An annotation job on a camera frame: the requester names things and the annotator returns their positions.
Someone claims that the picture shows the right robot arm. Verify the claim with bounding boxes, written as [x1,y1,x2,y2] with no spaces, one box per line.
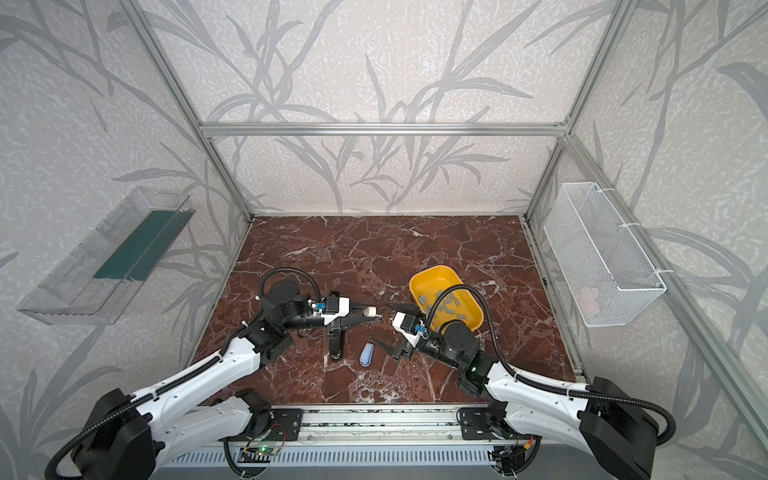
[386,304,676,479]

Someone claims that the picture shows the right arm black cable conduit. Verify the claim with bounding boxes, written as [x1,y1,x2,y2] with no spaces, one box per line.
[422,284,678,448]

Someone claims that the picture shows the white wire mesh basket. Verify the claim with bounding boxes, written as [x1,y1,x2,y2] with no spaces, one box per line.
[544,182,667,328]

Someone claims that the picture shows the light blue stapler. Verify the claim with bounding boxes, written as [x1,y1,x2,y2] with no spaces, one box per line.
[359,342,375,368]

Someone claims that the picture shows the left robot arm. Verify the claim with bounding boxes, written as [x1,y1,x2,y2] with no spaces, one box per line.
[44,267,379,479]

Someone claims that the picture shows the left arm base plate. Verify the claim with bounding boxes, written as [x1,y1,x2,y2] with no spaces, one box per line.
[233,408,304,443]

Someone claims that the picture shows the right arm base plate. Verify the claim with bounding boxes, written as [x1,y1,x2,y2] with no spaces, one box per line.
[456,407,527,441]

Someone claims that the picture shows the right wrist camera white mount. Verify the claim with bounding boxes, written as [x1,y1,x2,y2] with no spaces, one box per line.
[392,312,427,348]

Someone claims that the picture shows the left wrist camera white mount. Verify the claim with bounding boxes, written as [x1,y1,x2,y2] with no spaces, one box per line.
[312,294,351,326]

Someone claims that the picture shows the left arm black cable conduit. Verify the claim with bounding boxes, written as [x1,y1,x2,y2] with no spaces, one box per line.
[44,266,322,480]

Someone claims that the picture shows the grey staple strips in tray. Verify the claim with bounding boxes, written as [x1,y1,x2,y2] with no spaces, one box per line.
[416,291,469,323]

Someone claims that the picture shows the clear acrylic wall shelf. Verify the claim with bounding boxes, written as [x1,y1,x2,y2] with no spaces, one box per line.
[18,187,195,326]

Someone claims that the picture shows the yellow plastic tray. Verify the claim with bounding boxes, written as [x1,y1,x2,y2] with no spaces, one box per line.
[409,265,484,332]

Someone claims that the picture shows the aluminium front rail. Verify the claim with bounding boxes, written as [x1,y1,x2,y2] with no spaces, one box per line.
[149,403,631,449]

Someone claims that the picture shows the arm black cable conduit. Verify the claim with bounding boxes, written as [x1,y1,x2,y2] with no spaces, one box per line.
[44,266,322,480]
[422,284,678,448]

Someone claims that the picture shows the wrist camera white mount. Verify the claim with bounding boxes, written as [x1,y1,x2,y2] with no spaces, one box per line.
[312,294,351,326]
[392,312,427,348]

